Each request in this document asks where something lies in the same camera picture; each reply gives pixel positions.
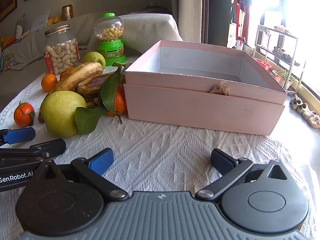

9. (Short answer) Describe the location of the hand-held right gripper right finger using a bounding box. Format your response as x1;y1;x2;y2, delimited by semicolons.
195;149;295;202

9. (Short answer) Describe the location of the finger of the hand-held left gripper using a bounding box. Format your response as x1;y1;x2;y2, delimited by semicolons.
0;127;36;146
0;139;67;167

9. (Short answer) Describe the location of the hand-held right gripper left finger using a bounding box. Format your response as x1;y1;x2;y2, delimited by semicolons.
31;148;128;202

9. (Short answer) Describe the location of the yellow pear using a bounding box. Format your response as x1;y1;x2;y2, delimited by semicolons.
39;91;87;138

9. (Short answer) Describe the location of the pink cardboard box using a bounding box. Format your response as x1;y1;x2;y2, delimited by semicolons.
124;39;288;136

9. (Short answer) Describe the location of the tangerine with green leaves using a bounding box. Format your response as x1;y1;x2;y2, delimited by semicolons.
75;66;128;135

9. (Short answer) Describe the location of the dark overripe banana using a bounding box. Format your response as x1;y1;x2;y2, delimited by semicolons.
76;62;132;98

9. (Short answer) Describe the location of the green pear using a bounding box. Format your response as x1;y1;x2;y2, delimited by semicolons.
82;51;106;70

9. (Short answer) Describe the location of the white textured tablecloth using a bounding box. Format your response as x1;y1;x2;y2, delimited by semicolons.
0;65;315;240

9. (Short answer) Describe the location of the jute twine knot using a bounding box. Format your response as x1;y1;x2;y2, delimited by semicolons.
209;81;230;96

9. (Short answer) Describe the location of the orange printed bag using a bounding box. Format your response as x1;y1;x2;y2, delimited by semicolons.
0;36;15;73

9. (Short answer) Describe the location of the clear jar of peanuts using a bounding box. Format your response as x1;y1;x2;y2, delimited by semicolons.
44;24;81;75

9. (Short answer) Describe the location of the beige small shoe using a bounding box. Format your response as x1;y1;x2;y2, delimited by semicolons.
297;102;310;114
307;115;320;128
302;109;319;121
290;95;303;110

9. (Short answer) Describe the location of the potted green plant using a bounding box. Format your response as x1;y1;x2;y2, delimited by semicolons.
271;69;294;90

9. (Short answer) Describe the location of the white plush toy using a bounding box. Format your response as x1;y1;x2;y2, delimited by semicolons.
15;14;27;40

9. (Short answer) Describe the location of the red plastic basin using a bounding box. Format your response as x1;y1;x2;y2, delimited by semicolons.
254;57;272;71

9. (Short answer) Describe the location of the green gumball dispenser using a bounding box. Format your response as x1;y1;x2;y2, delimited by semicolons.
93;12;127;67

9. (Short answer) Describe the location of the white paper card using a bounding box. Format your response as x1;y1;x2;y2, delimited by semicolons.
30;10;50;33

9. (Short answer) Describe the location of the yellow soft toy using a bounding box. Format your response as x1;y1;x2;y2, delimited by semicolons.
46;14;62;25

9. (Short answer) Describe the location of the group of stored shoes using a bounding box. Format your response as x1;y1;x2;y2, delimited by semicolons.
265;25;300;67

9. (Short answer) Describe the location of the white tote bag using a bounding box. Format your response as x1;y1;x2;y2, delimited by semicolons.
228;22;240;48

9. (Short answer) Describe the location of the metal shoe rack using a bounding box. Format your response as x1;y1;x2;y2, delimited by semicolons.
252;24;307;93

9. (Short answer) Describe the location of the brass tin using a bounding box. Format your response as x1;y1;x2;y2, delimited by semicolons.
61;4;74;21

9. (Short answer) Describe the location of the beige pillow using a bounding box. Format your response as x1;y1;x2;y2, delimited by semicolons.
0;11;184;110

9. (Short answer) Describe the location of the beige curtain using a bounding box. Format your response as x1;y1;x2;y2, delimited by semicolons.
178;0;233;48

